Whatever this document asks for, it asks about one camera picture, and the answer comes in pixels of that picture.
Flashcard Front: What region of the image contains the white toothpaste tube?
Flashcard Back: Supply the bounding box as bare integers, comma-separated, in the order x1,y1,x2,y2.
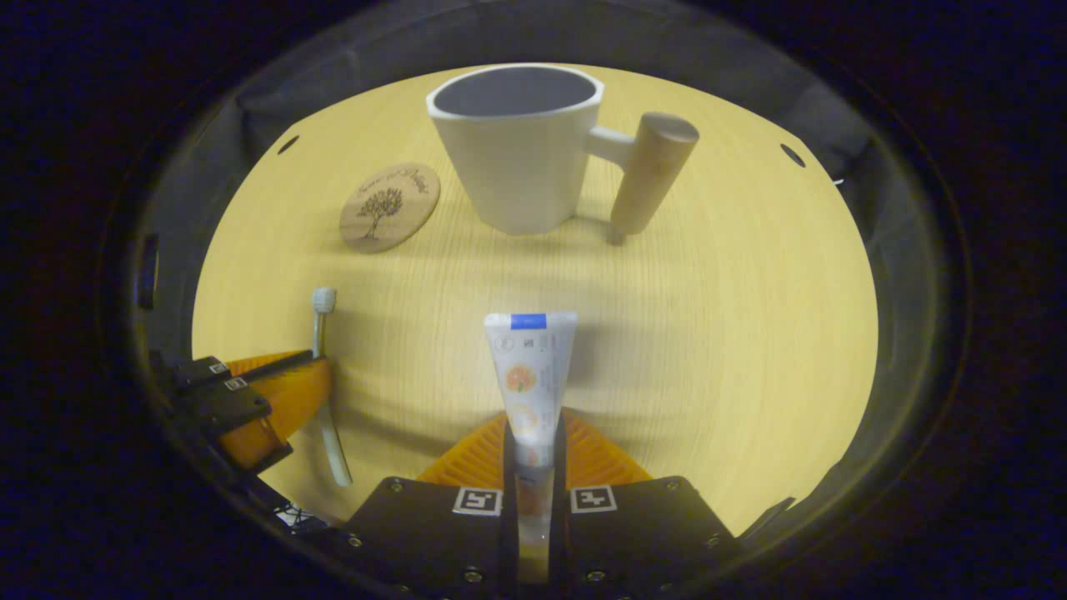
483,312,579,543

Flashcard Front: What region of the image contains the pale green toothbrush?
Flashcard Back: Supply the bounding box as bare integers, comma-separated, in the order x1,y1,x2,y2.
310,287,354,488

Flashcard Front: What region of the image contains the white cup with wooden handle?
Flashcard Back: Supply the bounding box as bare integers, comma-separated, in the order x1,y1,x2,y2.
425,64,701,247

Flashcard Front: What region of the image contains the round wooden coaster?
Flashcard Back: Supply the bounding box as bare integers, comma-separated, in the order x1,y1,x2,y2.
338,162,442,254

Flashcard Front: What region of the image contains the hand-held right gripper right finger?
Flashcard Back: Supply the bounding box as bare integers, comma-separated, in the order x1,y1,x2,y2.
546,407,744,600

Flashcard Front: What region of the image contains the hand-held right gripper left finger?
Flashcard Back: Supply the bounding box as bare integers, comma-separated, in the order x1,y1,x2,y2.
340,410,521,600

